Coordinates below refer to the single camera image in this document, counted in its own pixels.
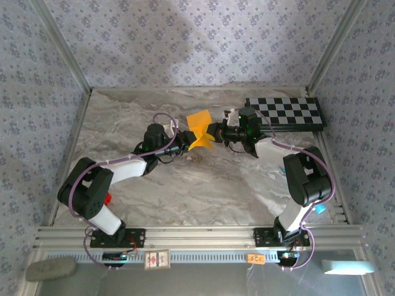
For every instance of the light blue cylinder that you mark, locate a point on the light blue cylinder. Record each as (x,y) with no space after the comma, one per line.
(320,209)

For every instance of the light blue plastic wrapper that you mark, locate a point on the light blue plastic wrapper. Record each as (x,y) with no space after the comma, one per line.
(281,169)

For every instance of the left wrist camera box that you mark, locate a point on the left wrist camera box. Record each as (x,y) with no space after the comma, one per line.
(172,125)

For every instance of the black grey checkerboard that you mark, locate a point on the black grey checkerboard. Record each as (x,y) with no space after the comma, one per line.
(287,112)

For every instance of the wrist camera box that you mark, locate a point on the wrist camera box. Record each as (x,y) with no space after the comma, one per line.
(228,115)
(172,125)

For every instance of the white red paper label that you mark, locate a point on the white red paper label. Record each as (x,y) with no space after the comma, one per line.
(157,260)

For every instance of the aluminium mounting rail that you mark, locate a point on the aluminium mounting rail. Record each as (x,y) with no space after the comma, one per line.
(197,237)

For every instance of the orange tag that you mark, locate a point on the orange tag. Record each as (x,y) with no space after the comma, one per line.
(256,259)

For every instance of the aluminium frame post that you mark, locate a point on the aluminium frame post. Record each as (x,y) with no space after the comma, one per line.
(333,49)
(64,49)

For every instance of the orange paper sheet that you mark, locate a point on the orange paper sheet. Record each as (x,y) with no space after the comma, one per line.
(200,123)

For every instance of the grey stone-like pad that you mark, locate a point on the grey stone-like pad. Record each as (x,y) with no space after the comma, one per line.
(51,269)

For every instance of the red triangular object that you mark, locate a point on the red triangular object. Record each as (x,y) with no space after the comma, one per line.
(108,199)

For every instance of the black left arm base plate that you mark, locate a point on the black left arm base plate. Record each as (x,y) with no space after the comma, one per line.
(135,239)

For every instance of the white rectangular block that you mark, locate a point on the white rectangular block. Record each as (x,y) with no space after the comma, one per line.
(347,267)

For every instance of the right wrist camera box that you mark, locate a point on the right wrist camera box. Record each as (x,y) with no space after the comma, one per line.
(228,115)

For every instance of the aluminium side rail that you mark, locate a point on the aluminium side rail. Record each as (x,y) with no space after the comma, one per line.
(336,185)
(71,154)

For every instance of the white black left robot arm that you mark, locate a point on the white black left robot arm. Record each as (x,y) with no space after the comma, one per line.
(92,191)

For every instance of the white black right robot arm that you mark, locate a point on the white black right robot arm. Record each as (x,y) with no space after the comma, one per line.
(305,179)

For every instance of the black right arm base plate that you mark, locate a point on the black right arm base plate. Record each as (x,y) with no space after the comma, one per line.
(262,237)

